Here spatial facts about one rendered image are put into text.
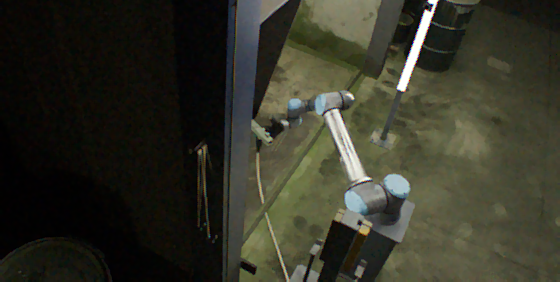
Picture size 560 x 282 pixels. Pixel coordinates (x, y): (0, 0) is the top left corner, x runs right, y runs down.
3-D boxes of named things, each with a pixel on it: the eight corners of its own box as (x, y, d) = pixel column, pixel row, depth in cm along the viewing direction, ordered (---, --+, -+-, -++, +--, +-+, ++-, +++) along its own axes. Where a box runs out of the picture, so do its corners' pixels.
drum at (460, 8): (403, 40, 510) (425, -28, 449) (449, 51, 505) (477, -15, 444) (401, 67, 468) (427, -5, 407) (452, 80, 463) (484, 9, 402)
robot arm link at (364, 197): (390, 206, 224) (340, 85, 254) (361, 214, 219) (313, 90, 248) (378, 214, 238) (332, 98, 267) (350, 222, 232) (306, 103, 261)
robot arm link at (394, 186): (407, 209, 240) (417, 190, 228) (381, 216, 235) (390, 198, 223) (393, 188, 250) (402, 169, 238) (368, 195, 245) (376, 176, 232)
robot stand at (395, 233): (385, 256, 300) (415, 204, 256) (370, 292, 279) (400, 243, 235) (346, 237, 308) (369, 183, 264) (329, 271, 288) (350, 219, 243)
